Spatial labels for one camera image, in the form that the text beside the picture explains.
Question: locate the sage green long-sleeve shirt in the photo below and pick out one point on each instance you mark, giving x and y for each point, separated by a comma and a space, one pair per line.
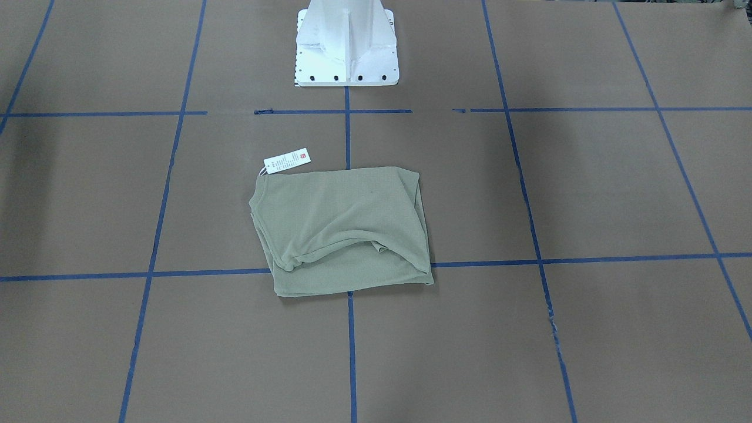
338, 231

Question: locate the white paper price tag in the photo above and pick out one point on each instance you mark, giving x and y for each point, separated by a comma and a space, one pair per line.
287, 161

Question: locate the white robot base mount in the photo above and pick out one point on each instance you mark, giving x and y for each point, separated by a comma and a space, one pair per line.
346, 43

